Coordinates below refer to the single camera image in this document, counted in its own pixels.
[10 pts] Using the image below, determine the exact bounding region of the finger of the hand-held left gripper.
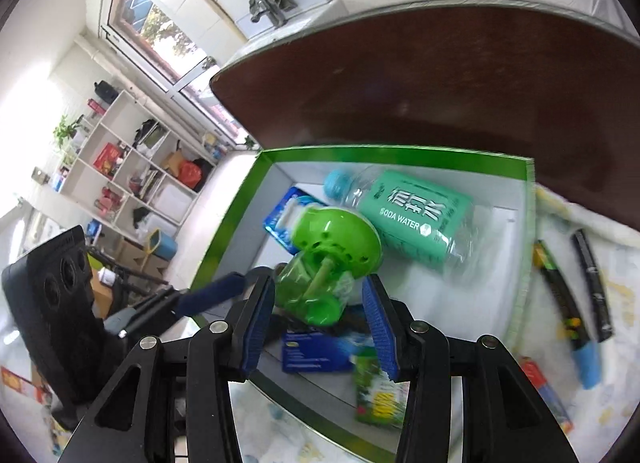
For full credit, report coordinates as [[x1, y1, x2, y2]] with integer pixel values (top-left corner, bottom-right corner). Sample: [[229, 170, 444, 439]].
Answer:
[[102, 267, 271, 340]]

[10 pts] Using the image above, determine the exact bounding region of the red plastic bag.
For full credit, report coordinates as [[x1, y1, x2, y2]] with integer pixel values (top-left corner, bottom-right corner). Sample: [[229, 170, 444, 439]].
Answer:
[[179, 160, 204, 192]]

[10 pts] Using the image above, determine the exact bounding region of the black bag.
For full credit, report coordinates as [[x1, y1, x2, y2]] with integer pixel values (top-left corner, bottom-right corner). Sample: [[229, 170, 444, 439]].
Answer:
[[94, 80, 120, 104]]

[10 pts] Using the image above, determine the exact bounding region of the window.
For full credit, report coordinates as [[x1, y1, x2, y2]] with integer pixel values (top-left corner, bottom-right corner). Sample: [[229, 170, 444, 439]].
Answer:
[[99, 0, 237, 150]]

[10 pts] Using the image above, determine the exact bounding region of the blue medicine box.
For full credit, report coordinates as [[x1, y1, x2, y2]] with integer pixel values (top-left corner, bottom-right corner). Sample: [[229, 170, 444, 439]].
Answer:
[[281, 308, 382, 374]]

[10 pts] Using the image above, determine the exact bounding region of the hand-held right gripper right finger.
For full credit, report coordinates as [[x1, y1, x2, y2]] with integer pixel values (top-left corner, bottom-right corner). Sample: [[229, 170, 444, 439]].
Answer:
[[361, 274, 581, 463]]

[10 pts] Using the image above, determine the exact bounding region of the brown wooden headboard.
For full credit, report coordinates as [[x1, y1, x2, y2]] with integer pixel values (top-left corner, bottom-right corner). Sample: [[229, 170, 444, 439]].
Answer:
[[210, 0, 640, 224]]

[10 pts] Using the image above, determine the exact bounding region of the green cardboard box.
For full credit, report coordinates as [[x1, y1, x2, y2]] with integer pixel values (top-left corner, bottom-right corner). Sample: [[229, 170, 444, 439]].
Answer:
[[187, 144, 537, 463]]

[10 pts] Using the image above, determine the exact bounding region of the green potted plant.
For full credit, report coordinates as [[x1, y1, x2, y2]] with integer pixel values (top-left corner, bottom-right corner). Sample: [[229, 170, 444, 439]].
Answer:
[[52, 114, 87, 150]]

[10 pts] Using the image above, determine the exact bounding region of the water bottle with green label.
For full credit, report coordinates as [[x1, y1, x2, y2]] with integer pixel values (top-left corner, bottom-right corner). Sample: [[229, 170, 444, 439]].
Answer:
[[322, 167, 482, 290]]

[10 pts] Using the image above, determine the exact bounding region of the blue plastic bin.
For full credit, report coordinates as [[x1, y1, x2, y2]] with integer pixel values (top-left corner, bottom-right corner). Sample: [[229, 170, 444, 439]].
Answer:
[[149, 229, 179, 262]]

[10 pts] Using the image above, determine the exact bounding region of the green mosquito repellent device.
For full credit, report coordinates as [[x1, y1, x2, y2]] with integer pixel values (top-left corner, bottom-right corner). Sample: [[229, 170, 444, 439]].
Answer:
[[274, 207, 384, 329]]

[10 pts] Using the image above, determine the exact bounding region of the red box on shelf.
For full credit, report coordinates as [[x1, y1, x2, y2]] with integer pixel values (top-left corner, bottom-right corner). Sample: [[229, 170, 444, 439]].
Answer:
[[93, 143, 124, 177]]

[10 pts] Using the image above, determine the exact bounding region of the white cube shelf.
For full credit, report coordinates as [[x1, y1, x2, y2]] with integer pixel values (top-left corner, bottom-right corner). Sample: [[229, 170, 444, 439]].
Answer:
[[50, 88, 219, 264]]

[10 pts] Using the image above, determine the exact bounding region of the black pen with white cap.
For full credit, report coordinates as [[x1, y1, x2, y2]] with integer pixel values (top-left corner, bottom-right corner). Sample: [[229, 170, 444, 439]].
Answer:
[[571, 229, 615, 343]]

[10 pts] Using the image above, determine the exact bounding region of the small green printed box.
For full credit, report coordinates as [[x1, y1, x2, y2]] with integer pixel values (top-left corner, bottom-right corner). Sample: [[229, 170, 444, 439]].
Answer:
[[352, 347, 409, 430]]

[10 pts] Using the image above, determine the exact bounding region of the red printed box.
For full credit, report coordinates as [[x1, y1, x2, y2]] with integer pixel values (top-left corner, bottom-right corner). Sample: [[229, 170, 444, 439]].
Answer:
[[517, 355, 574, 436]]

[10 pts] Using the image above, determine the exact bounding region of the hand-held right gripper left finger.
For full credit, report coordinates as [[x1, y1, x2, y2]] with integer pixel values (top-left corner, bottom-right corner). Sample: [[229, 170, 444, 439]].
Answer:
[[57, 273, 277, 463]]

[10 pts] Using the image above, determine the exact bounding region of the blue packet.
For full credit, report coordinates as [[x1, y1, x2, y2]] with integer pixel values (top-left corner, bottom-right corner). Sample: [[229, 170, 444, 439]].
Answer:
[[262, 186, 331, 257]]

